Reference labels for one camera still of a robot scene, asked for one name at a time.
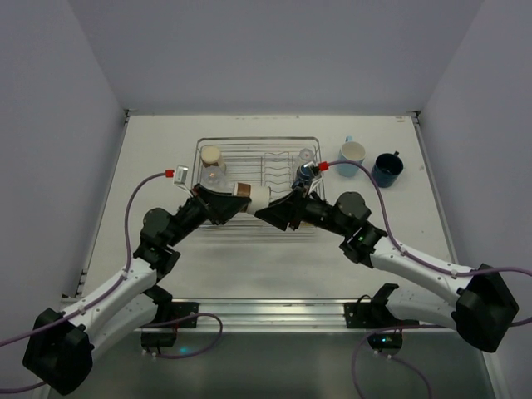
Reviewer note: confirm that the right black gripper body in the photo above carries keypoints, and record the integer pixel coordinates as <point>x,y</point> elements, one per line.
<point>299,206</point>

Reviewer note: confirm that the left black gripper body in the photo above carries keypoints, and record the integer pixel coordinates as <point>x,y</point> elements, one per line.
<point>206,204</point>

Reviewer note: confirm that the clear glass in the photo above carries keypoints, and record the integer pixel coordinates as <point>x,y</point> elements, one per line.
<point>305,155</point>
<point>214,178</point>

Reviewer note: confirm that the small dark blue cup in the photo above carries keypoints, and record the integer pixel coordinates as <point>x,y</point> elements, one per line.
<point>304,176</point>

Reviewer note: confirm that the beige brown cup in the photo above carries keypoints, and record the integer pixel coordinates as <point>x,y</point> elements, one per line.
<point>212,156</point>
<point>259,196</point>

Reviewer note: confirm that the light blue mug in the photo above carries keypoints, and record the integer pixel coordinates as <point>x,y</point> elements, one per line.
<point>350,151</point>

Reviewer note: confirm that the large dark blue mug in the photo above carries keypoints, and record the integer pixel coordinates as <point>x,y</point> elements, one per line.
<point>386,169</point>

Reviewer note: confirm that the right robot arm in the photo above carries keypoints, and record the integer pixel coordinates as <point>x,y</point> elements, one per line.
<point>476,303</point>

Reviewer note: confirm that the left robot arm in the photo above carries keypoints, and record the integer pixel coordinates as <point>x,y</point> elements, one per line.
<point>63,345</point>

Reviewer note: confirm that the left black control box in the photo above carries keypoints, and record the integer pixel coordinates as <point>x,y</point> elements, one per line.
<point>155,341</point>

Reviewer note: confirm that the black control box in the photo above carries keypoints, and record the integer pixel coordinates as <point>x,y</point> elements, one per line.
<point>155,341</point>
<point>389,343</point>

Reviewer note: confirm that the right black control box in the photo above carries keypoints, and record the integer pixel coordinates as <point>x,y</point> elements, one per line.
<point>389,343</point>

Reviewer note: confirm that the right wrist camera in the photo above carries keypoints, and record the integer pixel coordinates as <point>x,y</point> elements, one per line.
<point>318,178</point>

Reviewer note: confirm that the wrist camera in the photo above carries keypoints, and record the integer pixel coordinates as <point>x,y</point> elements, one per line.
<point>318,178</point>
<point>180,174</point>

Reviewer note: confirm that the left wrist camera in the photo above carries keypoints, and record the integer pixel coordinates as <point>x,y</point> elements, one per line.
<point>180,174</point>

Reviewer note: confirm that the wire dish rack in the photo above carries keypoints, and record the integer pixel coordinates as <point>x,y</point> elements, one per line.
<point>258,161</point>

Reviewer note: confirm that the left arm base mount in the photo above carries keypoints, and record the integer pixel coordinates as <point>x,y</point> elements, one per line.
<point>167,308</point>

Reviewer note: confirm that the aluminium rail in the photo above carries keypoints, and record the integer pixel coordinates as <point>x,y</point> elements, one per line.
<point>227,315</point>

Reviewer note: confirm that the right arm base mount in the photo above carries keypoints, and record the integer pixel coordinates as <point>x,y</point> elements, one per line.
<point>372,312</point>

